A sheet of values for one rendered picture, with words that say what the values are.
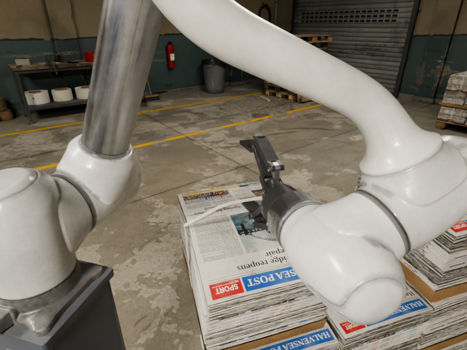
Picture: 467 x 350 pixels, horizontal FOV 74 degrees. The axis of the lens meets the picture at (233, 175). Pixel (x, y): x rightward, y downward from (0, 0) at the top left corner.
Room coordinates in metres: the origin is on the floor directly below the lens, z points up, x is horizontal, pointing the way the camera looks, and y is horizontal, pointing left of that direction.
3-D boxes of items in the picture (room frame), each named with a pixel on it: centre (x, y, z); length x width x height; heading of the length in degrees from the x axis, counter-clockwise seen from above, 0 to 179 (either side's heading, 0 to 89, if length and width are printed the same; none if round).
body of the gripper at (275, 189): (0.48, -0.08, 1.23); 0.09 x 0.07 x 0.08; 18
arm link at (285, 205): (0.41, -0.10, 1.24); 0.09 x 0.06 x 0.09; 108
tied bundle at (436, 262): (0.82, -0.62, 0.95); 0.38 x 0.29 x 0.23; 17
